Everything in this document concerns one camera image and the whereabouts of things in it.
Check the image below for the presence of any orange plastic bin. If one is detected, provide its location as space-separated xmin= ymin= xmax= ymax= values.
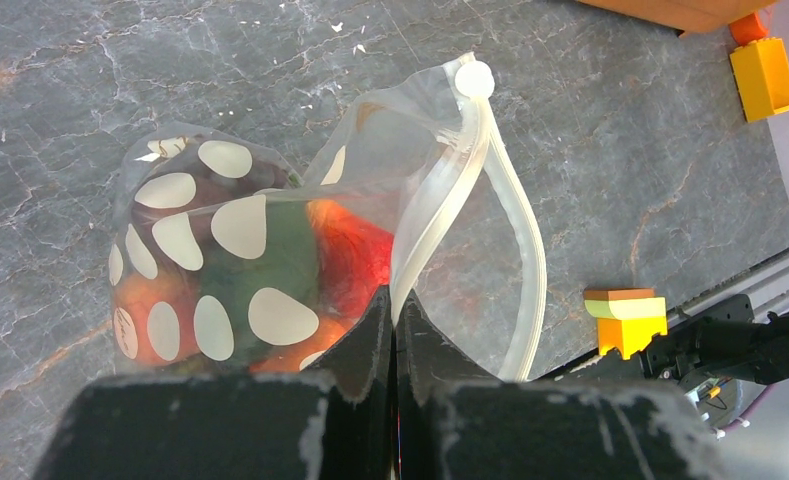
xmin=580 ymin=0 xmax=775 ymax=33

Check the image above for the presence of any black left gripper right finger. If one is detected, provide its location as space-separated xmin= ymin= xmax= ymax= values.
xmin=393 ymin=294 xmax=727 ymax=479

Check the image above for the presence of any small orange toy piece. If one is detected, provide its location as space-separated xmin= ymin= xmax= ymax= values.
xmin=728 ymin=11 xmax=770 ymax=46

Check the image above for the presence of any red toy strawberry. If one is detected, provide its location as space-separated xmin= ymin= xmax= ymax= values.
xmin=306 ymin=199 xmax=393 ymax=320

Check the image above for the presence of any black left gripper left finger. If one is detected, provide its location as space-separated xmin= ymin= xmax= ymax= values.
xmin=34 ymin=287 xmax=393 ymax=479

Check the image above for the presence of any pink toy peach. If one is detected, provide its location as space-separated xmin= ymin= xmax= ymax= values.
xmin=112 ymin=272 xmax=200 ymax=367

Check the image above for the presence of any orange toy pumpkin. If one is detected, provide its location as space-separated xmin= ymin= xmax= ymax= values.
xmin=248 ymin=315 xmax=355 ymax=373

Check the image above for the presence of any yellow toy basket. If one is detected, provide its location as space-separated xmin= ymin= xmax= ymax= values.
xmin=730 ymin=37 xmax=789 ymax=123

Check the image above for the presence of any dark purple grape bunch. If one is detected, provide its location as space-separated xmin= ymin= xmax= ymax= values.
xmin=129 ymin=160 xmax=293 ymax=224

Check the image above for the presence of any clear dotted zip top bag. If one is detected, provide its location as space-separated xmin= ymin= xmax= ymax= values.
xmin=108 ymin=53 xmax=547 ymax=381

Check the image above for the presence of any orange yellow block stack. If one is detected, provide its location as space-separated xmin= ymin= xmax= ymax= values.
xmin=583 ymin=288 xmax=668 ymax=361

